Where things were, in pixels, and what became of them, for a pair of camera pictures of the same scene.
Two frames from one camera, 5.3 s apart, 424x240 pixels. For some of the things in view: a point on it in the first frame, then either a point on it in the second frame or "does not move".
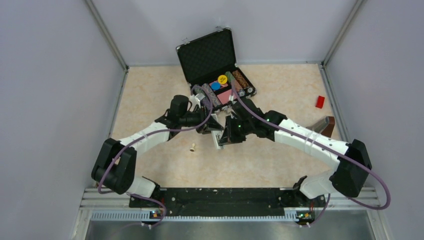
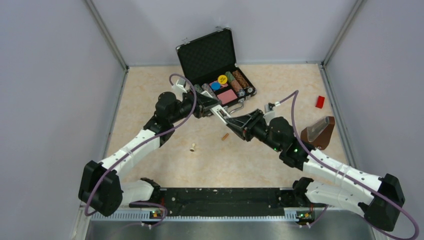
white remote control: x=217 y=135 -> x=220 y=111
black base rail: x=223 y=202 does not move
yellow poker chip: x=222 y=79 does not move
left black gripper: x=211 y=124 -> x=203 y=105
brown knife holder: x=324 y=126 does not move
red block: x=320 y=102 does not move
